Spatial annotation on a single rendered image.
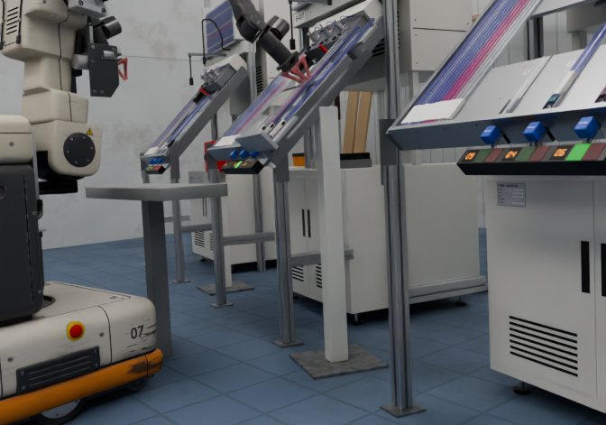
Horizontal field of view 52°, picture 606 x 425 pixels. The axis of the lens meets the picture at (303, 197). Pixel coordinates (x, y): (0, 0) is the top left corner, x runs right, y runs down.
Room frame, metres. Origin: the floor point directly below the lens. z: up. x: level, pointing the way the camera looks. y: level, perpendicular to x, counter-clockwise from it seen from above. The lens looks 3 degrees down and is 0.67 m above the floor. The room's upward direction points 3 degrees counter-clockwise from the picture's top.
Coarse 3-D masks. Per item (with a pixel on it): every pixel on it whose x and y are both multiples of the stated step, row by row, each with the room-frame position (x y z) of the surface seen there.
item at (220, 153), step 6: (210, 150) 2.80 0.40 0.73; (216, 150) 2.73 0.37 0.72; (222, 150) 2.67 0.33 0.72; (228, 150) 2.61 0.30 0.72; (234, 150) 2.55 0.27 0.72; (240, 150) 2.50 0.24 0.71; (216, 156) 2.81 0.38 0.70; (222, 156) 2.75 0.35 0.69; (228, 156) 2.69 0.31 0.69; (264, 156) 2.35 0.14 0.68
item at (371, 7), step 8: (368, 0) 2.51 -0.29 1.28; (376, 0) 2.48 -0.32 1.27; (352, 8) 2.61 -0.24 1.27; (360, 8) 2.50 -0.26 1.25; (368, 8) 2.46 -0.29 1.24; (376, 8) 2.48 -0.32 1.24; (336, 16) 2.71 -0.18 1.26; (368, 16) 2.47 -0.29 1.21; (376, 16) 2.48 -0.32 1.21; (328, 24) 2.70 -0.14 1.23; (320, 32) 2.80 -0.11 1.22; (312, 40) 2.89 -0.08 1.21
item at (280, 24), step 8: (256, 16) 2.03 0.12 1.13; (272, 16) 2.10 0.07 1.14; (256, 24) 2.02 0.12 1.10; (264, 24) 2.04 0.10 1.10; (272, 24) 2.08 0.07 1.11; (280, 24) 2.08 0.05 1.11; (288, 24) 2.10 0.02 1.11; (280, 32) 2.07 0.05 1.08; (248, 40) 2.08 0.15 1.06; (280, 40) 2.09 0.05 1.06
